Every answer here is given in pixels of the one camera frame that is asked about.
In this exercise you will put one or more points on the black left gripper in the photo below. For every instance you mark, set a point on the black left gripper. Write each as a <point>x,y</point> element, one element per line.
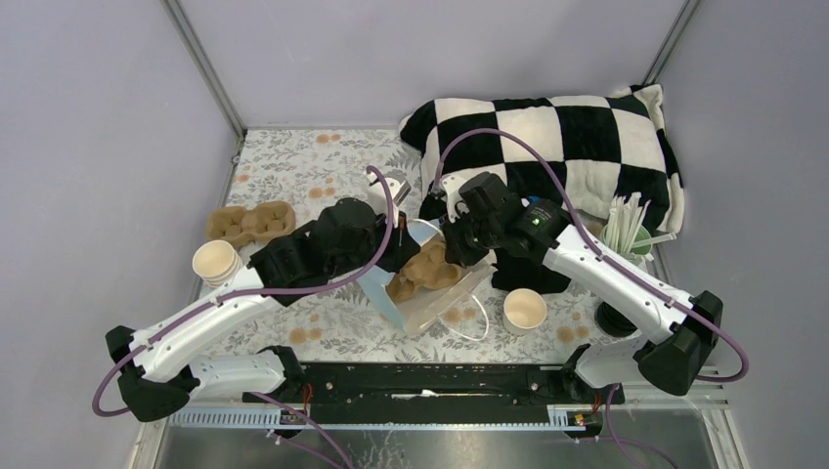
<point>403,249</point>

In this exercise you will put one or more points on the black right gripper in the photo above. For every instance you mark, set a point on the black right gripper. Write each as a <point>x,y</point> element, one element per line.
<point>456,251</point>

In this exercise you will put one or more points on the single white paper cup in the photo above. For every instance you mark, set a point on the single white paper cup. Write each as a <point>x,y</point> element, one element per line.
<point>524,310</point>

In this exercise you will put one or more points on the light blue paper bag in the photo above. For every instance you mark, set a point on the light blue paper bag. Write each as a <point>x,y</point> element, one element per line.
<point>417,314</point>

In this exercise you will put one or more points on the brown cardboard cup carrier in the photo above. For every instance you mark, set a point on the brown cardboard cup carrier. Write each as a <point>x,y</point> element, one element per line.
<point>427,269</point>

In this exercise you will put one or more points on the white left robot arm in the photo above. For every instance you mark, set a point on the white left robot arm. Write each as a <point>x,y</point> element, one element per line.
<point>161,369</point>

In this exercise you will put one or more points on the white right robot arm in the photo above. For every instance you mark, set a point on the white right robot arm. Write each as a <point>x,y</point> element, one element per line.
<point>674,343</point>

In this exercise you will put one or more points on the black cloth with daisy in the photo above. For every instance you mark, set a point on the black cloth with daisy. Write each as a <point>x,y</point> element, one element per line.
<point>514,272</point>

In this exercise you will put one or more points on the floral patterned table mat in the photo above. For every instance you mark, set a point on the floral patterned table mat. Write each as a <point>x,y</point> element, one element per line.
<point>311,170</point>

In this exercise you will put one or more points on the black white checkered pillow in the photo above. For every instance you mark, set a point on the black white checkered pillow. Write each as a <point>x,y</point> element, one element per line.
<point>598,147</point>

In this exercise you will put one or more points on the white drinking straws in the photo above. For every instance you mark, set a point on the white drinking straws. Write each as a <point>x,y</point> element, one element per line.
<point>627,212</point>

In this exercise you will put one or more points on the stack of white paper cups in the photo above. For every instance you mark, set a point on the stack of white paper cups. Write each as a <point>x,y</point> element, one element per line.
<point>216,262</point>

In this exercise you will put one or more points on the pale green plastic cup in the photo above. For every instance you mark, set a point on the pale green plastic cup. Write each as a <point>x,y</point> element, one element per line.
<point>627,249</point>

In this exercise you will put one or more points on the stack of black lids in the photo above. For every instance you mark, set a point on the stack of black lids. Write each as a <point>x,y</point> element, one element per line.
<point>612,322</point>

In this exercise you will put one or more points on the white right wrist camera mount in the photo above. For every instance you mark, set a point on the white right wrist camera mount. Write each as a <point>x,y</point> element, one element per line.
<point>448,191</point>

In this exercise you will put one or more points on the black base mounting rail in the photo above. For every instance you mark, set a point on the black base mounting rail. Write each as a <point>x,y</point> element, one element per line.
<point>439,393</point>

